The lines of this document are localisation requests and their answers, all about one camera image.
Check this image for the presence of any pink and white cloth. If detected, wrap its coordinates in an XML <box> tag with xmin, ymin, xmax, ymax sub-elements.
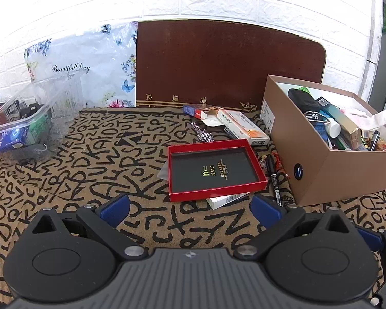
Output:
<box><xmin>339</xmin><ymin>107</ymin><xmax>386</xmax><ymax>129</ymax></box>

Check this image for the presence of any flat white box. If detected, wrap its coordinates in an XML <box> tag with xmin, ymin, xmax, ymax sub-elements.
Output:
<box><xmin>206</xmin><ymin>192</ymin><xmax>251</xmax><ymax>210</ymax></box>

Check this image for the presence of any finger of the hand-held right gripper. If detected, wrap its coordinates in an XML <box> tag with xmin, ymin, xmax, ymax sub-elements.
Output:
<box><xmin>355</xmin><ymin>225</ymin><xmax>386</xmax><ymax>264</ymax></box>

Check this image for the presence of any black object in clear container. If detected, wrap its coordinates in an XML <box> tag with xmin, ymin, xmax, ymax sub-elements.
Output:
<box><xmin>17</xmin><ymin>102</ymin><xmax>46</xmax><ymax>119</ymax></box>

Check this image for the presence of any dark brown wooden board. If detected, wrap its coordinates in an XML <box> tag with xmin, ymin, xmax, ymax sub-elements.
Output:
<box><xmin>136</xmin><ymin>19</ymin><xmax>328</xmax><ymax>114</ymax></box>

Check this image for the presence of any red tasselled charm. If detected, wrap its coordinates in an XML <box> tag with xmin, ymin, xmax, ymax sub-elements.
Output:
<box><xmin>259</xmin><ymin>154</ymin><xmax>292</xmax><ymax>181</ymax></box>

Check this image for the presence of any black case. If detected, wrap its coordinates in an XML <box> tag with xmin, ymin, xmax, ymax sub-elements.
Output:
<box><xmin>288</xmin><ymin>88</ymin><xmax>320</xmax><ymax>115</ymax></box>

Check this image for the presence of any clear plastic container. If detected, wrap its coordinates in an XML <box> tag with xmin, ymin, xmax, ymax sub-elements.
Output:
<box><xmin>0</xmin><ymin>72</ymin><xmax>86</xmax><ymax>165</ymax></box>

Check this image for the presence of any black tag with white script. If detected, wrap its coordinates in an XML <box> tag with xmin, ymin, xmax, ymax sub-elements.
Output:
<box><xmin>304</xmin><ymin>111</ymin><xmax>329</xmax><ymax>124</ymax></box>

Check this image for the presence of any small white bottle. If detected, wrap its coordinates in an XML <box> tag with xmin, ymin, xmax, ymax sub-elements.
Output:
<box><xmin>325</xmin><ymin>118</ymin><xmax>341</xmax><ymax>137</ymax></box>

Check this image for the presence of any teal box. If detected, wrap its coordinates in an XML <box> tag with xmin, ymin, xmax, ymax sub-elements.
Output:
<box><xmin>315</xmin><ymin>96</ymin><xmax>361</xmax><ymax>136</ymax></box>

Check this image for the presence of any blue and red colourful box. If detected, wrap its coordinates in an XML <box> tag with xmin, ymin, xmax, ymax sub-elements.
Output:
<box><xmin>183</xmin><ymin>103</ymin><xmax>227</xmax><ymax>127</ymax></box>

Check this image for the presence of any floral butterfly plastic bag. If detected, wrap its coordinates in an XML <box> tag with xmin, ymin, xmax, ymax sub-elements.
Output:
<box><xmin>24</xmin><ymin>22</ymin><xmax>139</xmax><ymax>108</ymax></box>

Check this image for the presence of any red-rimmed black box tray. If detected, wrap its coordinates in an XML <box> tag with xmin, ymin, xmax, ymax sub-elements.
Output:
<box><xmin>167</xmin><ymin>138</ymin><xmax>269</xmax><ymax>203</ymax></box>

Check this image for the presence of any silver metal watch band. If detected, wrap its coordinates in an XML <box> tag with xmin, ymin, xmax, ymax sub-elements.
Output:
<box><xmin>191</xmin><ymin>122</ymin><xmax>214</xmax><ymax>143</ymax></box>

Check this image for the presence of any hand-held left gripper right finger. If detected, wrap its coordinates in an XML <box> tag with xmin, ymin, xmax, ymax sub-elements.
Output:
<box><xmin>234</xmin><ymin>194</ymin><xmax>358</xmax><ymax>262</ymax></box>

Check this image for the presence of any letter-patterned tan tablecloth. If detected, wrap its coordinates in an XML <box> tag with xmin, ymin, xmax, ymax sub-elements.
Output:
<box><xmin>0</xmin><ymin>106</ymin><xmax>386</xmax><ymax>309</ymax></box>

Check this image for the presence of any green packet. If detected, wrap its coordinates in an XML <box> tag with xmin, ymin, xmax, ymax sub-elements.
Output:
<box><xmin>27</xmin><ymin>116</ymin><xmax>54</xmax><ymax>145</ymax></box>

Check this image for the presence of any black marker pen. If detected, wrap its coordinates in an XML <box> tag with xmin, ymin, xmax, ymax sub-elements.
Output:
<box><xmin>265</xmin><ymin>153</ymin><xmax>284</xmax><ymax>207</ymax></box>

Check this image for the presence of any orange and white medicine box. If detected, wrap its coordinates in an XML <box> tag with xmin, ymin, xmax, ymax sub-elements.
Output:
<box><xmin>216</xmin><ymin>109</ymin><xmax>271</xmax><ymax>146</ymax></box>

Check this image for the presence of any brown cardboard box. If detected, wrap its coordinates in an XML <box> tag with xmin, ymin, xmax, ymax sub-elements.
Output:
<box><xmin>260</xmin><ymin>75</ymin><xmax>386</xmax><ymax>207</ymax></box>

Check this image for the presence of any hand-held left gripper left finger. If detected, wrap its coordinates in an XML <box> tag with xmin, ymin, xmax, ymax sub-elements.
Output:
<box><xmin>29</xmin><ymin>195</ymin><xmax>147</xmax><ymax>262</ymax></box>

